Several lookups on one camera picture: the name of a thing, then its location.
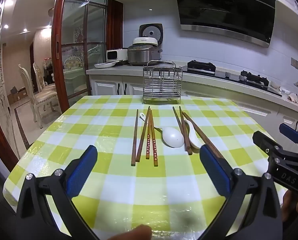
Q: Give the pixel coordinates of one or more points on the silver rice cooker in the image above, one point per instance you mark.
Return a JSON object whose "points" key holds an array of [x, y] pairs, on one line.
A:
{"points": [[144, 56]]}

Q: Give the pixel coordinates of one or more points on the grey stove knob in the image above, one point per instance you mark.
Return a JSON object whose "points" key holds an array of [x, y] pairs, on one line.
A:
{"points": [[228, 74]]}

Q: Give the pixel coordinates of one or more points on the white ceramic spoon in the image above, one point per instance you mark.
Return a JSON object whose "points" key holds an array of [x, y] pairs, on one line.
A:
{"points": [[172, 137], [195, 140]]}

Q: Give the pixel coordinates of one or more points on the cardboard box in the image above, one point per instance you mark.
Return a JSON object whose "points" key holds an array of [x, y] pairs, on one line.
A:
{"points": [[19, 93]]}

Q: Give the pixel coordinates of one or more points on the white rag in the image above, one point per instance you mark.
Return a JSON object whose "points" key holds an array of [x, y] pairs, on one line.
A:
{"points": [[295, 98]]}

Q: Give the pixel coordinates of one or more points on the black burner grate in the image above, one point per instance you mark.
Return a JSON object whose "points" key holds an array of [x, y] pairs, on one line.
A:
{"points": [[253, 78], [201, 66]]}

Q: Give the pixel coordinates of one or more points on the red framed glass door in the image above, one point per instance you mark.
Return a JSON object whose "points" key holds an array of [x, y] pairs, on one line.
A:
{"points": [[58, 42]]}

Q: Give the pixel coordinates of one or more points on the green checked tablecloth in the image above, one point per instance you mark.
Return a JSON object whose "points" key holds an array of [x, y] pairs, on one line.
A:
{"points": [[114, 192]]}

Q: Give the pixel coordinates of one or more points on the round plate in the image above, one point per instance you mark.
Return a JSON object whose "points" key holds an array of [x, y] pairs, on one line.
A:
{"points": [[105, 65]]}

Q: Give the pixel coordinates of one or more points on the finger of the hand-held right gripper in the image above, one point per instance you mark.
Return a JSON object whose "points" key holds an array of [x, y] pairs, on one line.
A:
{"points": [[263, 141], [290, 132]]}

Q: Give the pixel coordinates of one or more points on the small white boxy appliance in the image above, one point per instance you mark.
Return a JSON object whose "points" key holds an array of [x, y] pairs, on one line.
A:
{"points": [[116, 55]]}

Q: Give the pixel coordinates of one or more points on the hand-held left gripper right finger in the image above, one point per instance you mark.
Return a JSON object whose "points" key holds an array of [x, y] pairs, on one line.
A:
{"points": [[214, 170]]}

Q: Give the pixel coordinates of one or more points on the black glass gas cooktop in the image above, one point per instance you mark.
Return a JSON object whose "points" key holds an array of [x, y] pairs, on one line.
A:
{"points": [[221, 79]]}

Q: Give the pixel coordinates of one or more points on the wall socket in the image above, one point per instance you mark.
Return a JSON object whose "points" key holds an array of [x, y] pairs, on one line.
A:
{"points": [[295, 63]]}

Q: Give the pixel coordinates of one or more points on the person's right hand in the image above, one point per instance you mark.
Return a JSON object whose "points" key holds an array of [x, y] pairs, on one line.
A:
{"points": [[292, 205]]}

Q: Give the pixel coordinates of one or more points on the brown wooden chopstick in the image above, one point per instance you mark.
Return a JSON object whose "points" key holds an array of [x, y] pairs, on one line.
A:
{"points": [[181, 132], [143, 135], [184, 125], [196, 128], [135, 140]]}

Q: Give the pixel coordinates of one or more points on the flower-patterned wooden chopstick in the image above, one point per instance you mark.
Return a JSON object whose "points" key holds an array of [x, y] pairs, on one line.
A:
{"points": [[148, 145], [154, 152]]}

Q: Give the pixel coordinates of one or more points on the red wooden door frame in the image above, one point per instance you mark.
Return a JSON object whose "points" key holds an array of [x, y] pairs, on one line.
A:
{"points": [[1, 140]]}

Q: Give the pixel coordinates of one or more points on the white domed appliance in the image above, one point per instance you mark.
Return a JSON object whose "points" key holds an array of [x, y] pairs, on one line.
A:
{"points": [[145, 41]]}

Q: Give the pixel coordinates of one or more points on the small white bowl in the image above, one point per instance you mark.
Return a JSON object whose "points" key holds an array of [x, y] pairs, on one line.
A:
{"points": [[275, 85]]}

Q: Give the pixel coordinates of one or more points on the speckled stone countertop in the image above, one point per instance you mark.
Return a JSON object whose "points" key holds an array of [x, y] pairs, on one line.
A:
{"points": [[101, 71]]}

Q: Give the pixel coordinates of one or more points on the black range hood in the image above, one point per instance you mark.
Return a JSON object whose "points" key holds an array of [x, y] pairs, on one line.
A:
{"points": [[226, 5]]}

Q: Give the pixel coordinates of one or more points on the white dining chair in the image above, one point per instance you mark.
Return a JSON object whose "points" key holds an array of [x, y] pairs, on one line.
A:
{"points": [[43, 100], [72, 62], [38, 75]]}

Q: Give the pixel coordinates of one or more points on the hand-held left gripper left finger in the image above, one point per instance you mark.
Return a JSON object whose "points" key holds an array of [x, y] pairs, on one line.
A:
{"points": [[82, 170]]}

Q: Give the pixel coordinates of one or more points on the person's left hand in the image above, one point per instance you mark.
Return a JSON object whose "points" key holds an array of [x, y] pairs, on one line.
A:
{"points": [[131, 233]]}

